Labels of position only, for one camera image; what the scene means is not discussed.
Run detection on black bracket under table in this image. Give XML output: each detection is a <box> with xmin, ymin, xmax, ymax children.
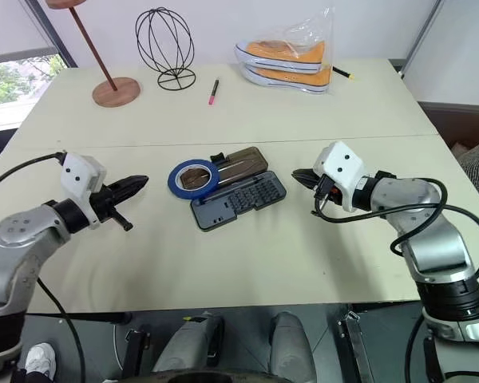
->
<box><xmin>121</xmin><ymin>329</ymin><xmax>151</xmax><ymax>376</ymax></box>

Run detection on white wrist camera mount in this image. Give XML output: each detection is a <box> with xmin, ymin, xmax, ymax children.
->
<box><xmin>61</xmin><ymin>152</ymin><xmax>108</xmax><ymax>231</ymax></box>
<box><xmin>311</xmin><ymin>140</ymin><xmax>367</xmax><ymax>212</ymax></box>

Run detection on orange sneakers in plastic bag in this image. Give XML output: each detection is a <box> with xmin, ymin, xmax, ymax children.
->
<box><xmin>234</xmin><ymin>6</ymin><xmax>336</xmax><ymax>96</ymax></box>

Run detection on orange canvas sneaker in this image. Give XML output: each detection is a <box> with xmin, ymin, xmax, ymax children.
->
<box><xmin>234</xmin><ymin>39</ymin><xmax>327</xmax><ymax>75</ymax></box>
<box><xmin>241</xmin><ymin>65</ymin><xmax>333</xmax><ymax>95</ymax></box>

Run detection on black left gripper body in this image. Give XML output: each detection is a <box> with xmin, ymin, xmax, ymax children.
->
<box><xmin>89</xmin><ymin>182</ymin><xmax>134</xmax><ymax>232</ymax></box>

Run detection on black wire hat stand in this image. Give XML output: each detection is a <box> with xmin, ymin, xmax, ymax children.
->
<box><xmin>134</xmin><ymin>6</ymin><xmax>197</xmax><ymax>92</ymax></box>

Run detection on grey rounded robot leg cover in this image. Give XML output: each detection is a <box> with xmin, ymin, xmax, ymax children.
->
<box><xmin>153</xmin><ymin>314</ymin><xmax>224</xmax><ymax>376</ymax></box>
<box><xmin>270</xmin><ymin>311</ymin><xmax>317</xmax><ymax>383</ymax></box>

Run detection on dark brown cabinet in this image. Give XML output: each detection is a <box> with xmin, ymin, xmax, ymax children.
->
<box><xmin>418</xmin><ymin>101</ymin><xmax>479</xmax><ymax>149</ymax></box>

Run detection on blue tape roll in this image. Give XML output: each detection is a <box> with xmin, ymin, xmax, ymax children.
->
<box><xmin>167</xmin><ymin>158</ymin><xmax>221</xmax><ymax>200</ymax></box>

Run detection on white sneaker of bystander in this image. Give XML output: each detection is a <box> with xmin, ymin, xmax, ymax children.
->
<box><xmin>25</xmin><ymin>342</ymin><xmax>57</xmax><ymax>378</ymax></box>

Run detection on black metal table leg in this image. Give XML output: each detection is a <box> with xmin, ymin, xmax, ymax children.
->
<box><xmin>335</xmin><ymin>306</ymin><xmax>375</xmax><ymax>383</ymax></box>

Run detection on wooden stand with round base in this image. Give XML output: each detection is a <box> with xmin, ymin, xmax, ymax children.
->
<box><xmin>46</xmin><ymin>0</ymin><xmax>141</xmax><ymax>108</ymax></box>

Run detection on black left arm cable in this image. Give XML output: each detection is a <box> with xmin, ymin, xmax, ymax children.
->
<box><xmin>0</xmin><ymin>152</ymin><xmax>87</xmax><ymax>383</ymax></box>

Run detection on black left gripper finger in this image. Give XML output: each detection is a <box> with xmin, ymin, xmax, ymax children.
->
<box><xmin>112</xmin><ymin>174</ymin><xmax>149</xmax><ymax>190</ymax></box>
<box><xmin>113</xmin><ymin>184</ymin><xmax>147</xmax><ymax>199</ymax></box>

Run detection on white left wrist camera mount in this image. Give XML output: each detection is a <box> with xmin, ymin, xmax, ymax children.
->
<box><xmin>61</xmin><ymin>152</ymin><xmax>108</xmax><ymax>231</ymax></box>

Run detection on grey partition post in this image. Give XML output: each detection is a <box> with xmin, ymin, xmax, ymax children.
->
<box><xmin>406</xmin><ymin>0</ymin><xmax>444</xmax><ymax>77</ymax></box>

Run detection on black screwdriver bit case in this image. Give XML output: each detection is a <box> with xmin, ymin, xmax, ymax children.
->
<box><xmin>189</xmin><ymin>146</ymin><xmax>288</xmax><ymax>232</ymax></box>

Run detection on grey window frame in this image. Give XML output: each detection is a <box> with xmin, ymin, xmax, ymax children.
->
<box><xmin>23</xmin><ymin>0</ymin><xmax>79</xmax><ymax>69</ymax></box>

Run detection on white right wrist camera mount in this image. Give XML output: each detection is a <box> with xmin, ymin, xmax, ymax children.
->
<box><xmin>311</xmin><ymin>140</ymin><xmax>367</xmax><ymax>212</ymax></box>

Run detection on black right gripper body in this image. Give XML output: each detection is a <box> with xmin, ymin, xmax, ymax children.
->
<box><xmin>312</xmin><ymin>173</ymin><xmax>343</xmax><ymax>205</ymax></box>

